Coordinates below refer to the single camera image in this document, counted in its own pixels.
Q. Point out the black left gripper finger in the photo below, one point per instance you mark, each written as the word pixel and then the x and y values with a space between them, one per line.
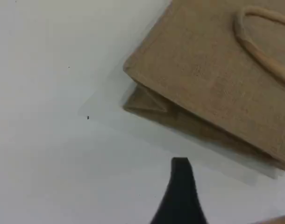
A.
pixel 180 200

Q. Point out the brown jute tote bag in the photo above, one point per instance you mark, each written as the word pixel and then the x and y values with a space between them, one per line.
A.
pixel 215 77

